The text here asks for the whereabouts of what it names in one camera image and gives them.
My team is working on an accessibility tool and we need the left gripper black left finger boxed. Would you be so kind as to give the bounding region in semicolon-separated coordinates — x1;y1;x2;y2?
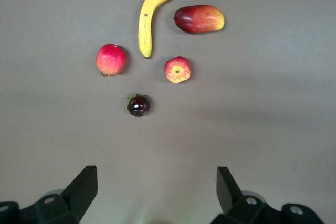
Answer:
0;165;98;224

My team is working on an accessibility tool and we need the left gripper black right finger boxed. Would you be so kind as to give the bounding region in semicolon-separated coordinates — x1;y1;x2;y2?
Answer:
211;166;325;224

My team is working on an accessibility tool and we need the red yellow apple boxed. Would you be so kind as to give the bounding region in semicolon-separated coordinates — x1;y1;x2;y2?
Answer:
164;56;192;84

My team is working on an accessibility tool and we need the yellow banana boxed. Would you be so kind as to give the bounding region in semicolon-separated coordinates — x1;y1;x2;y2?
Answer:
138;0;186;59

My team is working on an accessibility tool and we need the dark red plum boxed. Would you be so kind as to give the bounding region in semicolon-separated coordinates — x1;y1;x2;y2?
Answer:
127;93;152;118

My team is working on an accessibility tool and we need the red yellow mango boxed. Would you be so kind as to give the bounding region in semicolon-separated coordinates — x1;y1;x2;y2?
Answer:
173;4;225;35

